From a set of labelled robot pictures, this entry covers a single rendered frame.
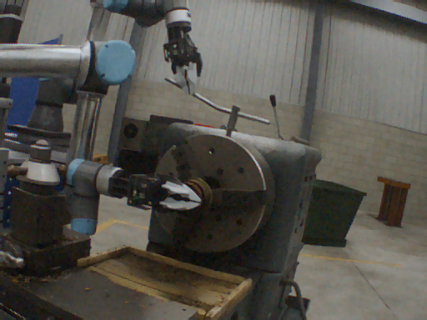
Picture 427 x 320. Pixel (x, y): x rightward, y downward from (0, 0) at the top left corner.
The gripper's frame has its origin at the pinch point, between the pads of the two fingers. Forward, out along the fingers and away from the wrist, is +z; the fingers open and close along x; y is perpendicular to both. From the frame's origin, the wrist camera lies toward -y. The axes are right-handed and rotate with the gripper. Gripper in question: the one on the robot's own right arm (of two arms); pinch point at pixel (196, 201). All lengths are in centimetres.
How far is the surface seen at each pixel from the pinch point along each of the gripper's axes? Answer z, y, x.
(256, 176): 8.6, -15.2, 6.9
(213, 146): -3.7, -15.0, 12.3
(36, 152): -9.9, 44.5, 8.4
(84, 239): -6.6, 32.8, -6.2
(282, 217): 14.4, -30.8, -4.6
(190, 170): -5.9, -7.8, 5.8
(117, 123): -600, -868, 6
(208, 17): -430, -947, 335
